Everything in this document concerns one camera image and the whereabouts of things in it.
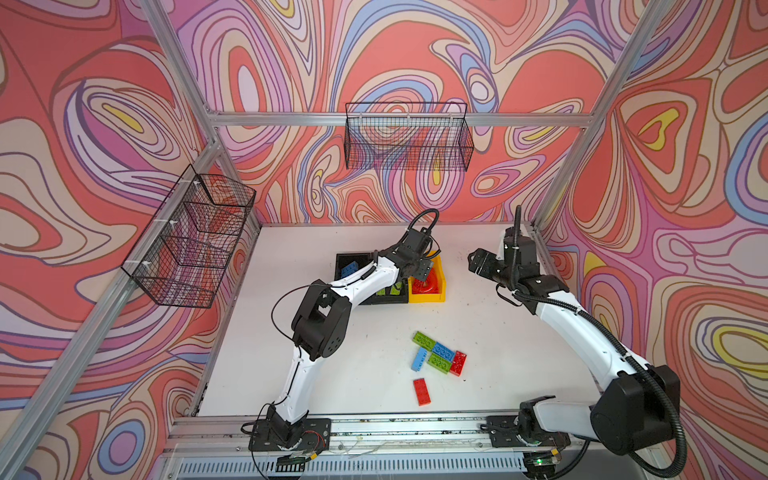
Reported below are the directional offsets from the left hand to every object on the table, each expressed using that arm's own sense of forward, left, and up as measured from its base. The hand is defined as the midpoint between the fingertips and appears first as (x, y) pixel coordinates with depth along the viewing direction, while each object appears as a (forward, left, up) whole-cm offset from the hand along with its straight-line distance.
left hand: (423, 259), depth 95 cm
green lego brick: (-6, +9, -10) cm, 14 cm away
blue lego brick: (-27, -5, -10) cm, 29 cm away
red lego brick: (-31, -8, -8) cm, 33 cm away
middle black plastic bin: (-8, +11, -11) cm, 17 cm away
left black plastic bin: (+4, +26, -5) cm, 27 cm away
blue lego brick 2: (-29, +3, -9) cm, 31 cm away
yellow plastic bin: (-9, -3, -9) cm, 13 cm away
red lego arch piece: (-5, -3, -8) cm, 10 cm away
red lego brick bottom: (-37, +2, -11) cm, 39 cm away
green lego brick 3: (-23, +1, -10) cm, 26 cm away
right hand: (-9, -16, +7) cm, 20 cm away
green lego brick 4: (-30, -3, -10) cm, 32 cm away
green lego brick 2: (-7, +14, -10) cm, 18 cm away
